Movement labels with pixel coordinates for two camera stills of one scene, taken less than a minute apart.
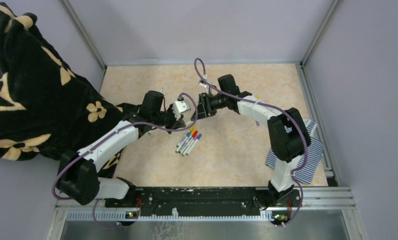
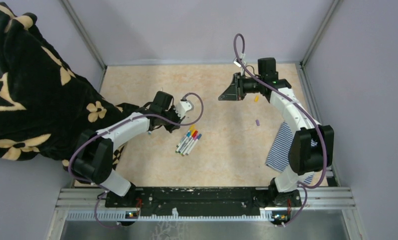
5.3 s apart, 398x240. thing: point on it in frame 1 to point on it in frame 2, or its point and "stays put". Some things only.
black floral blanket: x=37 y=107 stays put
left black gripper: x=175 y=124 stays put
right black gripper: x=204 y=109 to x=235 y=91
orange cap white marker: x=187 y=141 stays put
